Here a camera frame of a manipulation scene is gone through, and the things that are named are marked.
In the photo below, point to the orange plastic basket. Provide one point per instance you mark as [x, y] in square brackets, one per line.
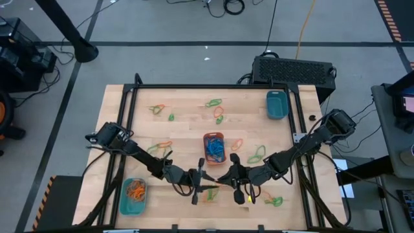
[215, 134]

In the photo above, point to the grey desk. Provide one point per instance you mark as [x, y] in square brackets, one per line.
[388, 136]

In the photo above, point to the green rubber band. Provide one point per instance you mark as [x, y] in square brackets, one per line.
[254, 159]
[213, 103]
[156, 110]
[219, 120]
[171, 117]
[152, 149]
[277, 201]
[211, 194]
[260, 150]
[168, 149]

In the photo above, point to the orange and black machine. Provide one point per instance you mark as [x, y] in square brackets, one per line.
[16, 132]

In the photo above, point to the white light bar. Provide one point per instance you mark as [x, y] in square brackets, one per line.
[121, 231]
[299, 231]

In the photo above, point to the black hazard-striped floor mat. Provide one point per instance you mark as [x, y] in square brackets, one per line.
[402, 16]
[61, 200]

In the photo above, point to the black equipment cart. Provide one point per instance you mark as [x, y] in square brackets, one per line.
[19, 58]

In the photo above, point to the black monitor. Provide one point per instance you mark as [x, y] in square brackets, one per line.
[399, 110]

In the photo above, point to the black keyboard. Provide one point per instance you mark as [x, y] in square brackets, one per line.
[408, 204]

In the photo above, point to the grey round disc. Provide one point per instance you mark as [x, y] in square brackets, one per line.
[408, 158]

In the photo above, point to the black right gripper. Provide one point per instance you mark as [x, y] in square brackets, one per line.
[247, 176]

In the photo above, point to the black pole with round base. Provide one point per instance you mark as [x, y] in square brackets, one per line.
[82, 48]

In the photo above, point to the small dark round object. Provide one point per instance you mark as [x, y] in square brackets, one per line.
[312, 117]

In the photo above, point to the white sheet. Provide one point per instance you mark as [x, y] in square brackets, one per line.
[347, 191]

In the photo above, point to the black computer tower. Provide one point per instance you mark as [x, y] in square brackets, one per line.
[291, 72]

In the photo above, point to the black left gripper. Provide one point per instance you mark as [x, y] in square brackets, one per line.
[186, 178]

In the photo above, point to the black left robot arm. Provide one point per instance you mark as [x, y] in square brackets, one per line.
[145, 160]

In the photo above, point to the light teal plastic basket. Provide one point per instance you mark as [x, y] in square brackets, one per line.
[127, 208]

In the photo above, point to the dark teal plastic basket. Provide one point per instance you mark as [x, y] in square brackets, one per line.
[277, 106]

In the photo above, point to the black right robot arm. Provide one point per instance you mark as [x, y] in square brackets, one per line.
[310, 140]

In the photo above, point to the black aluminium table frame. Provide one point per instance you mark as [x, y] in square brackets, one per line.
[210, 86]

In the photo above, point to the black desk crossbar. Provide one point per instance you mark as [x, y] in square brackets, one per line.
[365, 170]

